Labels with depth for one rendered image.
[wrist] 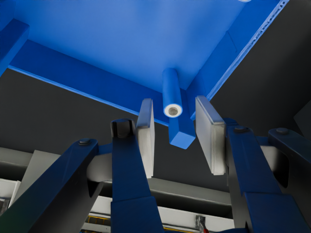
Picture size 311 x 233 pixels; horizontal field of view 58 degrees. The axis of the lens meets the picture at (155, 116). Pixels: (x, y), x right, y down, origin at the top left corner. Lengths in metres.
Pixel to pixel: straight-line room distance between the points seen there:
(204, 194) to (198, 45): 0.78
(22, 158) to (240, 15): 0.79
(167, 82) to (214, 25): 0.07
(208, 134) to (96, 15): 0.18
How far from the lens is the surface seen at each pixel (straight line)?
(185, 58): 0.31
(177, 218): 0.93
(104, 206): 0.87
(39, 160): 0.92
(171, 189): 0.98
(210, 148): 0.16
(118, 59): 0.31
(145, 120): 0.15
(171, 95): 0.27
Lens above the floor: 0.59
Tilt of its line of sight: 49 degrees down
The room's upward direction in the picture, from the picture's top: 179 degrees clockwise
